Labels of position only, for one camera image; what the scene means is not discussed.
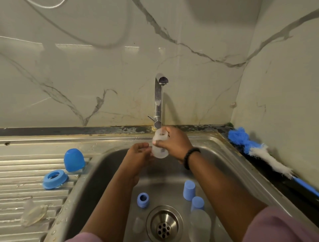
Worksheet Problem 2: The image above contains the person's right hand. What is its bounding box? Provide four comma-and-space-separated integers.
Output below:
152, 126, 201, 163

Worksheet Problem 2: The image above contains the person's left hand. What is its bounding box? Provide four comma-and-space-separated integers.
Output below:
118, 142, 155, 186

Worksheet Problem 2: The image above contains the cartoon print baby bottle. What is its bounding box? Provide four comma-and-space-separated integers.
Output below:
152, 127, 170, 160

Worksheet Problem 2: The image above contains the blue cylindrical bottle cap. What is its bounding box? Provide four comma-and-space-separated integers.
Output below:
191, 196, 205, 210
182, 180, 196, 201

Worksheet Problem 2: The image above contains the dark blue dome cap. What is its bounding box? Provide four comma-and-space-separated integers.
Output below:
63, 148, 86, 174

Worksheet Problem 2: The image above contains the blue and white bottle brush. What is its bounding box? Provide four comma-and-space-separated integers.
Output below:
228, 127, 319, 197

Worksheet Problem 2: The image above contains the translucent bottle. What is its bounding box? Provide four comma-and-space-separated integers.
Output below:
189, 208, 212, 242

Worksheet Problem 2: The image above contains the person's left forearm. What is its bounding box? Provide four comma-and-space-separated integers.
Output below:
80, 172, 140, 242

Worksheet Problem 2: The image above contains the person's right forearm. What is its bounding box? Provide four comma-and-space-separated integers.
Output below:
188, 152, 270, 242

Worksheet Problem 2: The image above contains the chrome sink faucet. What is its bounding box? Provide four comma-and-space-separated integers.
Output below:
148, 74, 169, 130

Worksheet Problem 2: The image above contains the metal sink drain strainer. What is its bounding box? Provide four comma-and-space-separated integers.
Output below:
146, 205, 184, 242

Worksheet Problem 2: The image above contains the stainless steel sink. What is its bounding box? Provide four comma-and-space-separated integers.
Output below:
0, 132, 319, 242

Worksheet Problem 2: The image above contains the pink shirt sleeve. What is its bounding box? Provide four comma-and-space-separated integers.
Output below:
65, 232, 104, 242
243, 206, 319, 242

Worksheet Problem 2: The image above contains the black bead bracelet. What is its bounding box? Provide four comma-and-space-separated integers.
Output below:
183, 147, 202, 171

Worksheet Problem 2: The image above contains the white cable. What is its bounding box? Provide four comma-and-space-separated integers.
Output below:
24, 0, 68, 10

